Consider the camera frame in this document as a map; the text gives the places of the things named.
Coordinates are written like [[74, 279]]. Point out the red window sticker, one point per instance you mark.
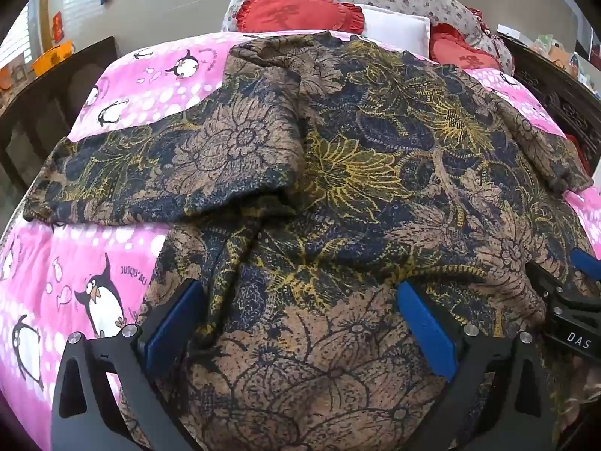
[[57, 26]]

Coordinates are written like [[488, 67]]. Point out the pink penguin print blanket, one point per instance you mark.
[[70, 263]]

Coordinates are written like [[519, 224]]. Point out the white pillow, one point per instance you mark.
[[399, 28]]

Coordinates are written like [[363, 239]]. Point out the brown navy floral shirt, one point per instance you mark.
[[352, 174]]

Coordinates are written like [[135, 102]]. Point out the dark wooden table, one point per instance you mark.
[[28, 112]]

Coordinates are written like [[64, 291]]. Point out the pile of small packages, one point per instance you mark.
[[561, 54]]

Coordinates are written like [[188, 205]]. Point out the white window blind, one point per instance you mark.
[[80, 4]]

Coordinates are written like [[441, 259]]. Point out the orange plastic basin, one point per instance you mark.
[[51, 58]]

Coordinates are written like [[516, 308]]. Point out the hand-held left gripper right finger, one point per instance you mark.
[[425, 333]]

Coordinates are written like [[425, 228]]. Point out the red heart pillow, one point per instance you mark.
[[465, 54], [291, 11]]

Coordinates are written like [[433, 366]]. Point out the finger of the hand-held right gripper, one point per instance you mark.
[[588, 264], [544, 282]]

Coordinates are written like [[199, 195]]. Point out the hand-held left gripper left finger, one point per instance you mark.
[[174, 323]]

